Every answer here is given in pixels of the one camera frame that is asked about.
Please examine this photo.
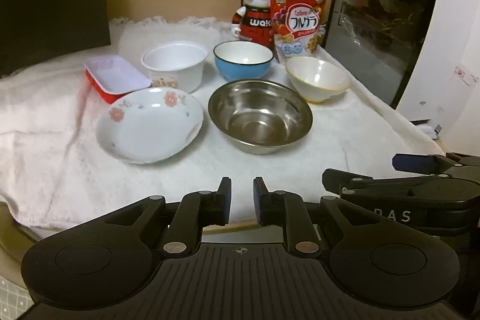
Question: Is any stainless steel bowl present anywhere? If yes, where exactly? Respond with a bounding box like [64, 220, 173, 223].
[208, 79, 314, 156]

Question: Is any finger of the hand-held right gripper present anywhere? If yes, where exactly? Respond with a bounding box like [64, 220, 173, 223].
[322, 168, 449, 200]
[392, 152, 449, 174]

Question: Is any red rectangular plastic tray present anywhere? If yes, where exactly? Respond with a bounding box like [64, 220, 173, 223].
[83, 55, 152, 105]

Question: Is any white plastic noodle bowl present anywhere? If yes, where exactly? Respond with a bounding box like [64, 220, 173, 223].
[140, 40, 209, 94]

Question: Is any white fringed cloth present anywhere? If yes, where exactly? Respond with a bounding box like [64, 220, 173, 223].
[0, 16, 445, 231]

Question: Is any blue enamel bowl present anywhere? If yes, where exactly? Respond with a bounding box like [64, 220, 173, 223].
[213, 41, 275, 84]

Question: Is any black monitor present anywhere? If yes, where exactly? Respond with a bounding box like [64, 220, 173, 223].
[0, 0, 112, 79]

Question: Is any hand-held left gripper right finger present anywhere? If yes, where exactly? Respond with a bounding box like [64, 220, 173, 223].
[253, 177, 379, 256]

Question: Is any grey patterned cushion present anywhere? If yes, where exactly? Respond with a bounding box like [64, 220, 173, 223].
[0, 275, 31, 320]

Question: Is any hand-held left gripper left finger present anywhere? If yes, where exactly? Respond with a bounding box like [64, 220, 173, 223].
[102, 177, 232, 256]

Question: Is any panda figurine red black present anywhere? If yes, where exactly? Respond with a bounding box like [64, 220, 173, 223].
[230, 0, 274, 46]

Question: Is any red cereal bag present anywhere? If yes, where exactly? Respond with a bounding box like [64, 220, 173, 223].
[271, 0, 329, 64]

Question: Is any white floral plate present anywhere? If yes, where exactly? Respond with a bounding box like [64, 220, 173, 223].
[95, 88, 204, 165]

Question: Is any white ceramic bowl yellow rim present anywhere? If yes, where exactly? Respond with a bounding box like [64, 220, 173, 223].
[285, 55, 352, 105]

